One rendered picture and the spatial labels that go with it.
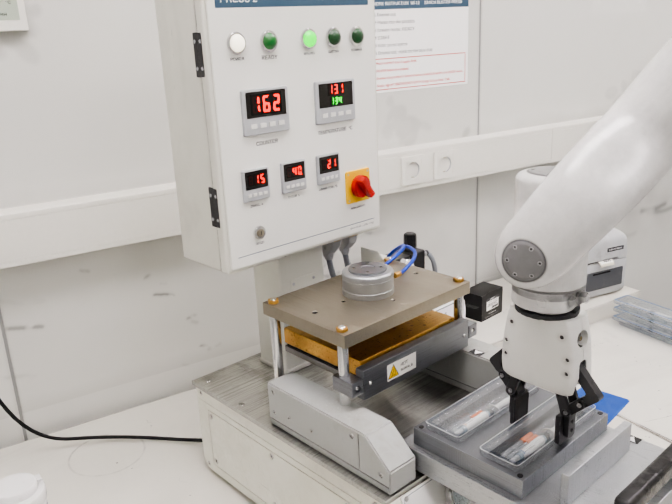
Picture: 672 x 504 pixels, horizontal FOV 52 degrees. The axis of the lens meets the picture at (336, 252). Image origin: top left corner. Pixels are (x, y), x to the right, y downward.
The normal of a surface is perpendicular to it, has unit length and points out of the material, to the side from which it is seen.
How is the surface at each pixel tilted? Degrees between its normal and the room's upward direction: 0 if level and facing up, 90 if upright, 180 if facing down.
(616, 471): 0
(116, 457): 0
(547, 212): 76
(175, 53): 90
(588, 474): 90
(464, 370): 90
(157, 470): 0
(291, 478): 90
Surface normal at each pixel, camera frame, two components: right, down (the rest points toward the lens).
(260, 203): 0.68, 0.20
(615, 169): 0.01, -0.26
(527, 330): -0.76, 0.24
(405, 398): -0.04, -0.95
